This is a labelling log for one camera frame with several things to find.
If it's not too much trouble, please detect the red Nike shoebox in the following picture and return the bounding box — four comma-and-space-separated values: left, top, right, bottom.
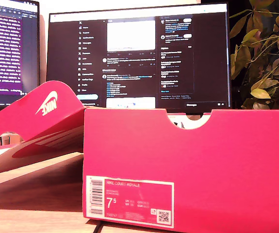
0, 80, 279, 233

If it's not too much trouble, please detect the wide black computer monitor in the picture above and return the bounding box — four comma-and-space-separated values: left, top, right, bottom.
46, 2, 232, 115

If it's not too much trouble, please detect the green leafy houseplant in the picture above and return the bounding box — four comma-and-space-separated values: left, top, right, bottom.
229, 0, 279, 110

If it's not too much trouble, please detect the monitor with purple terminal text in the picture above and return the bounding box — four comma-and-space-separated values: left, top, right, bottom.
0, 0, 41, 113

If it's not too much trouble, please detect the thin black cable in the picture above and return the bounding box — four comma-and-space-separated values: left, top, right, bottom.
93, 222, 105, 233

